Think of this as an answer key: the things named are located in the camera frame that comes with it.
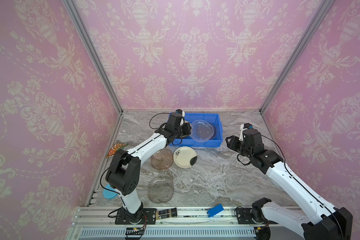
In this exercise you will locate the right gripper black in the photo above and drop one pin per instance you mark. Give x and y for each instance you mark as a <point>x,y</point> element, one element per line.
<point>237,143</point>

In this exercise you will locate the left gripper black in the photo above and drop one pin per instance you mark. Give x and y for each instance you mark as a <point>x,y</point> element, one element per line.
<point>187,128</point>

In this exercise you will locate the clear glass plate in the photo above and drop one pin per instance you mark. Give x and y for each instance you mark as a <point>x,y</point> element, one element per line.
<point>161,190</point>
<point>202,131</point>

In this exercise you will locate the cream plate with black patch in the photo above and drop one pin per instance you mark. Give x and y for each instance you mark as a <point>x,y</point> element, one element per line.
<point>185,157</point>

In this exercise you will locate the brown tinted glass plate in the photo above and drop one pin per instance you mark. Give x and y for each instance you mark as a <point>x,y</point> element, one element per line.
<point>162,159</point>

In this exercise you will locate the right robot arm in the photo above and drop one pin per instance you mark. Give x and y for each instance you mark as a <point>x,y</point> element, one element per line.
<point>321,220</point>

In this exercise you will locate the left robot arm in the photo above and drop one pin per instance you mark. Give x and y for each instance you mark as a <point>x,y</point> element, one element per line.
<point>123,174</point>

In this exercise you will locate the blue plastic bin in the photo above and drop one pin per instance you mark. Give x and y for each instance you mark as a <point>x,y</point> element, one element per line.
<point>213,119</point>

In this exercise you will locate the green red snack packet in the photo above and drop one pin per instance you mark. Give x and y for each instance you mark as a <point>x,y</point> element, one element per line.
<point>115,147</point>

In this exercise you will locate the light blue round lid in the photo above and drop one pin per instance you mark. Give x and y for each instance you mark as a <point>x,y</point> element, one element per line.
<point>109,192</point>

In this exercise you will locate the small circuit board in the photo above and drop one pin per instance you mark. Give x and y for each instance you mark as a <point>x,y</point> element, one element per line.
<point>135,231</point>

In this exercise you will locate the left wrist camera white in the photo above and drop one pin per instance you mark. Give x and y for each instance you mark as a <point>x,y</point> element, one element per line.
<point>175,121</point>

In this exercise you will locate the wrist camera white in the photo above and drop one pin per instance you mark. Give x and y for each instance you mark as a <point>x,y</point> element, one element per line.
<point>252,140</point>
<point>175,121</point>

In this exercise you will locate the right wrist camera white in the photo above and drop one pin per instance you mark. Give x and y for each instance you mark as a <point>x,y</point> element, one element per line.
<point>252,140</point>

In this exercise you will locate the blue card on rail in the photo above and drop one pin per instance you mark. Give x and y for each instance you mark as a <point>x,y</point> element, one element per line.
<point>215,211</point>

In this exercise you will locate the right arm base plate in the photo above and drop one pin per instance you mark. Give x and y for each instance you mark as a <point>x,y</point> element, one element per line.
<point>244,217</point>

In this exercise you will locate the black cylinder on rail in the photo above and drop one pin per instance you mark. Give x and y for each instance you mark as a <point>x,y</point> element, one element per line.
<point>167,213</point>

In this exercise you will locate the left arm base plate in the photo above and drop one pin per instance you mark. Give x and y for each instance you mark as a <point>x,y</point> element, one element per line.
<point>145,216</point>

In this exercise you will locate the aluminium rail frame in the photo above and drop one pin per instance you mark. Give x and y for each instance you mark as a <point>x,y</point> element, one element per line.
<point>98,223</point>

